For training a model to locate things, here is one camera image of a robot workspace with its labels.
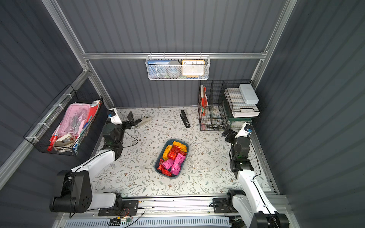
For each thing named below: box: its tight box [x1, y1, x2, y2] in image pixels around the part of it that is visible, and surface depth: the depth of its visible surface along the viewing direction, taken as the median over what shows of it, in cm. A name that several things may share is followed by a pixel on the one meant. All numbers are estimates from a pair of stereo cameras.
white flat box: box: [238, 83, 260, 105], surface depth 99 cm
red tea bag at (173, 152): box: [167, 145, 181, 161], surface depth 89 cm
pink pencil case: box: [57, 103, 91, 136], surface depth 74 cm
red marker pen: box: [46, 134, 59, 152], surface depth 66 cm
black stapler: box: [179, 109, 191, 129], surface depth 111 cm
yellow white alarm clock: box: [181, 59, 206, 78], surface depth 91 cm
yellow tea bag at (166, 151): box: [162, 144, 173, 162], surface depth 91 cm
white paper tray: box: [223, 87, 260, 118], surface depth 96 cm
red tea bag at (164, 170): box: [157, 161, 173, 177], surface depth 81 cm
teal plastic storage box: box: [153, 138, 190, 180], surface depth 88 cm
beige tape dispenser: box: [55, 133, 76, 148], surface depth 66 cm
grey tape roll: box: [166, 60, 183, 79], surface depth 89 cm
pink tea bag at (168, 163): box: [161, 158, 175, 171], surface depth 84 cm
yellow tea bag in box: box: [172, 141, 188, 152], surface depth 93 cm
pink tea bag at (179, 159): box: [170, 152, 186, 176], surface depth 86 cm
